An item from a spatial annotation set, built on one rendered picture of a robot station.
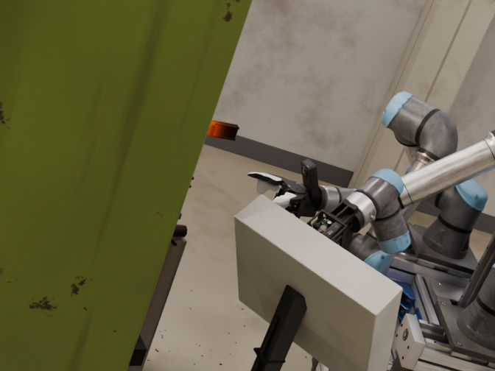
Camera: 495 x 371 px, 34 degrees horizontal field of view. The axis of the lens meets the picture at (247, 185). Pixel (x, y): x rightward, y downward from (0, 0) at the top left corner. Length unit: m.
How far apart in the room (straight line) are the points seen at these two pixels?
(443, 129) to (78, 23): 1.26
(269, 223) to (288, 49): 3.37
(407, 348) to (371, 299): 0.83
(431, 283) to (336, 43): 2.45
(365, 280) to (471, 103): 3.72
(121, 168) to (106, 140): 0.07
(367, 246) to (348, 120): 2.80
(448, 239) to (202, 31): 1.51
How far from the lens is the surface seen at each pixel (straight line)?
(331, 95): 4.98
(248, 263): 1.65
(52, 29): 1.30
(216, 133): 2.49
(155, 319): 2.06
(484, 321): 2.28
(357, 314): 1.48
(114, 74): 1.36
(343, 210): 1.79
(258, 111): 4.98
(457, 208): 2.66
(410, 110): 2.34
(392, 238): 1.92
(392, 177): 1.89
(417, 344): 2.26
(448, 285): 2.74
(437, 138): 2.29
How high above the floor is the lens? 1.83
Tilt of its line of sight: 23 degrees down
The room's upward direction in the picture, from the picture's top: 20 degrees clockwise
